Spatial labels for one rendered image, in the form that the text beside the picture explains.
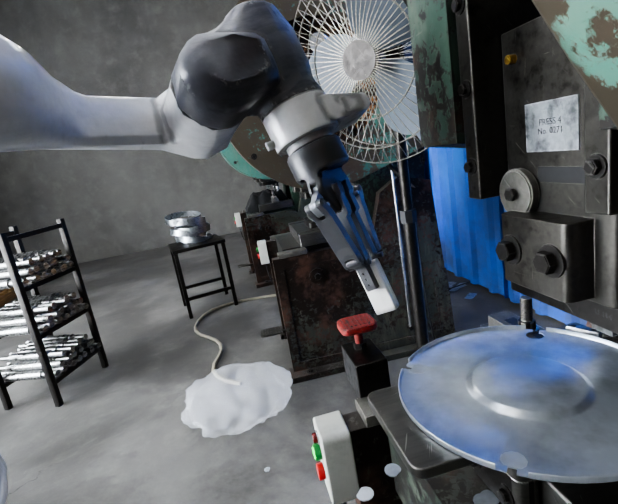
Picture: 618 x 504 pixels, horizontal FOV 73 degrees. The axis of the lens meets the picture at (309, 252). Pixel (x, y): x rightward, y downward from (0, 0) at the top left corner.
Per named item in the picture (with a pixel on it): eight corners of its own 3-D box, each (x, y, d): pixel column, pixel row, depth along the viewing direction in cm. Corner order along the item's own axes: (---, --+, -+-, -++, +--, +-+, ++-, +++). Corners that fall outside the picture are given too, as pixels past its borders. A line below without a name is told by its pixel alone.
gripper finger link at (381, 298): (375, 259, 54) (373, 260, 53) (398, 307, 54) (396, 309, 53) (356, 266, 55) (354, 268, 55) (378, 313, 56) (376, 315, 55)
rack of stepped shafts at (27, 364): (67, 406, 220) (8, 232, 198) (-6, 411, 228) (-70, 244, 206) (115, 364, 261) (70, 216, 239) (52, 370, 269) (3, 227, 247)
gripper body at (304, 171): (305, 156, 59) (333, 214, 60) (272, 161, 52) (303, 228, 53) (348, 130, 55) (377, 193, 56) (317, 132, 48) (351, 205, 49)
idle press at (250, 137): (274, 414, 182) (181, -27, 142) (261, 329, 278) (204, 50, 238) (584, 337, 201) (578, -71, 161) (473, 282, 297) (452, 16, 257)
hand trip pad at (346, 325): (348, 368, 77) (342, 330, 75) (339, 354, 82) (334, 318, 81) (384, 359, 78) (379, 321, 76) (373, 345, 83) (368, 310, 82)
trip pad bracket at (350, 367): (369, 456, 77) (355, 361, 72) (353, 425, 86) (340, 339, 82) (399, 447, 78) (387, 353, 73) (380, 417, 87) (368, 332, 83)
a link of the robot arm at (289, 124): (249, 125, 52) (267, 165, 53) (327, 67, 45) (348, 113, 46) (299, 123, 63) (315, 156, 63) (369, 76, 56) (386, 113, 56)
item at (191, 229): (189, 319, 319) (163, 218, 300) (182, 304, 360) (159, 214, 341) (239, 304, 333) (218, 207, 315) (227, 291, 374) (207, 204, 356)
